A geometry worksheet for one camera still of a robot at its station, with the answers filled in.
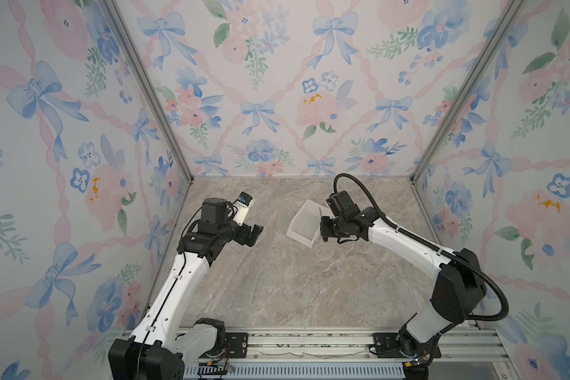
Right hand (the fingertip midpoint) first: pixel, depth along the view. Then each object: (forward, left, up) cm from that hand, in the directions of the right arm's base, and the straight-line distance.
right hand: (322, 227), depth 86 cm
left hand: (-3, +25, +9) cm, 27 cm away
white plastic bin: (+10, +5, -14) cm, 18 cm away
